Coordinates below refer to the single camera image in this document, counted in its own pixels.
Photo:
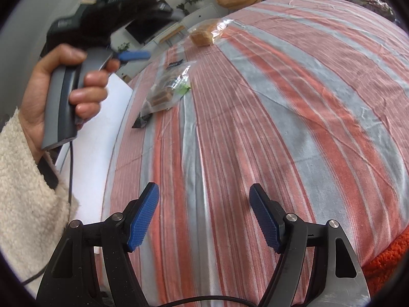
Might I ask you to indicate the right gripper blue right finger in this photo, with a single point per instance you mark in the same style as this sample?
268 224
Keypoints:
269 214

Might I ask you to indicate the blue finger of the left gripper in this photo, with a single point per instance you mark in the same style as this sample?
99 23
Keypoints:
130 56

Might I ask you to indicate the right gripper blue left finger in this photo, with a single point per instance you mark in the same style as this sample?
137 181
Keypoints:
138 215

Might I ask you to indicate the cream fleece sleeve forearm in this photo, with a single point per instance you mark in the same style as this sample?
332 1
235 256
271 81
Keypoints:
35 204

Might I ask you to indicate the black television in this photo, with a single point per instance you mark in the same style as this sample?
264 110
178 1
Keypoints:
143 30

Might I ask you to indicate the gecko gummy candy pack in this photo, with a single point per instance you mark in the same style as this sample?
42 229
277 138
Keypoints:
159 99

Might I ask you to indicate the clear bag of biscuits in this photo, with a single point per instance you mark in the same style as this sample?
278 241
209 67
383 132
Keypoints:
167 91

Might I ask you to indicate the white storage box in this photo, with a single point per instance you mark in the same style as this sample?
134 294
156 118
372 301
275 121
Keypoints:
92 151

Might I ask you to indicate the bread in clear bag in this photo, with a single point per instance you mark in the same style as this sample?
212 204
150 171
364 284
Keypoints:
206 32

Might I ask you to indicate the white tv cabinet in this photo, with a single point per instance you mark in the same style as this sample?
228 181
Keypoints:
209 11

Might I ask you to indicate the striped red grey tablecloth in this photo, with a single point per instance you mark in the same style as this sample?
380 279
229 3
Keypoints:
309 99

